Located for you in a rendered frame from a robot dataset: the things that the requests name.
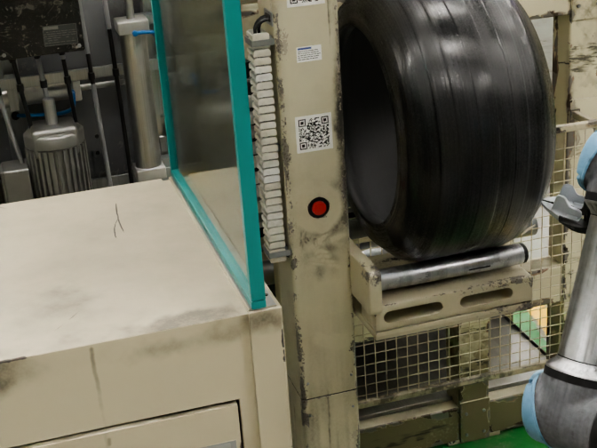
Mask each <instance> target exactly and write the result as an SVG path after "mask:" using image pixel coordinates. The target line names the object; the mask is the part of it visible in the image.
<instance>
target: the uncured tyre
mask: <svg viewBox="0 0 597 448"><path fill-rule="evenodd" d="M338 39H339V56H340V77H341V91H342V107H343V124H344V140H345V163H346V190H347V199H348V201H349V203H350V205H351V208H352V210H353V212H354V215H355V217H356V219H357V220H358V222H359V224H360V225H361V227H362V229H363V231H364V232H365V233H366V235H367V236H368V237H369V238H370V239H371V240H372V241H373V242H374V243H375V244H377V245H378V246H380V247H381V248H383V249H384V250H386V251H387V252H389V253H390V254H392V255H393V256H395V257H396V258H398V259H400V260H413V261H424V260H433V259H438V258H442V257H448V256H452V255H457V254H462V253H467V252H475V251H480V250H485V249H489V248H494V247H499V246H500V245H503V244H505V243H507V242H509V241H511V240H513V239H515V238H516V237H517V236H519V235H520V234H521V233H522V232H523V231H524V230H525V229H526V228H527V227H528V225H529V224H530V223H531V221H532V219H533V218H534V216H535V214H536V213H537V211H538V209H539V207H540V206H541V202H542V200H543V199H544V198H545V196H546V193H547V190H548V188H549V185H550V182H551V178H552V174H553V165H554V159H555V148H556V117H555V105H554V98H553V87H552V82H551V77H550V73H549V69H548V66H547V62H546V58H545V54H544V50H543V47H542V45H541V43H540V40H539V38H538V35H537V31H536V30H535V28H534V26H533V24H532V22H531V20H530V18H529V15H528V14H527V13H526V11H525V10H524V8H523V7H522V5H521V4H520V2H519V1H518V0H346V1H345V2H344V3H343V4H342V5H341V7H340V8H339V9H338Z"/></svg>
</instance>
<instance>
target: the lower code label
mask: <svg viewBox="0 0 597 448"><path fill-rule="evenodd" d="M295 126H296V140H297V152H298V154H300V153H306V152H311V151H317V150H323V149H328V148H333V140H332V124H331V112H328V113H322V114H316V115H311V116H299V117H295Z"/></svg>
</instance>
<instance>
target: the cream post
mask: <svg viewBox="0 0 597 448"><path fill-rule="evenodd" d="M258 8H259V17H260V16H262V15H264V8H267V9H268V10H269V11H270V12H271V13H272V14H273V23H274V26H273V27H272V26H270V25H269V24H267V23H266V22H263V23H262V24H261V27H260V28H262V29H264V30H265V31H266V32H267V33H268V34H269V35H271V36H272V38H274V39H275V44H273V45H270V47H268V48H267V49H269V50H270V52H271V55H270V56H268V57H269V58H270V59H271V64H269V65H270V66H271V67H272V72H269V73H270V74H272V76H273V79H272V80H270V81H271V82H272V83H273V88H271V89H272V90H273V91H274V96H272V97H273V98H274V100H275V104H272V105H273V106H274V107H275V112H273V113H274V114H275V120H274V121H275V122H276V127H275V129H276V131H277V134H276V135H275V137H276V138H277V142H278V143H279V144H280V146H281V151H278V152H277V153H278V156H279V157H278V158H276V159H277V160H278V161H279V166H277V167H278V168H279V170H280V173H278V174H279V176H280V181H279V182H280V183H281V188H279V189H280V190H281V192H282V195H281V196H280V197H281V199H282V203H281V205H282V206H283V210H282V213H283V218H282V219H283V227H284V232H283V233H284V235H285V239H284V240H283V241H284V242H285V243H286V244H287V245H288V250H291V255H290V257H289V258H288V257H286V261H281V262H278V263H279V275H280V286H281V297H282V308H283V329H284V341H285V352H286V364H287V374H288V386H289V397H290V408H291V425H292V432H293V448H360V427H359V410H358V393H357V376H356V359H355V342H354V309H353V294H352V290H351V276H350V256H349V253H350V241H349V224H348V207H347V190H346V163H345V140H344V124H343V107H342V91H341V77H340V56H339V39H338V6H337V0H325V4H312V5H305V6H298V7H291V8H287V0H258ZM317 44H320V45H321V47H322V59H321V60H312V61H306V62H300V63H297V49H296V48H297V47H303V46H310V45H317ZM328 112H331V124H332V140H333V148H328V149H323V150H317V151H311V152H306V153H300V154H298V152H297V140H296V126H295V117H299V116H311V115H316V114H322V113H328ZM316 201H323V202H324V203H325V204H326V211H325V213H324V214H322V215H315V214H314V213H313V212H312V205H313V203H314V202H316Z"/></svg>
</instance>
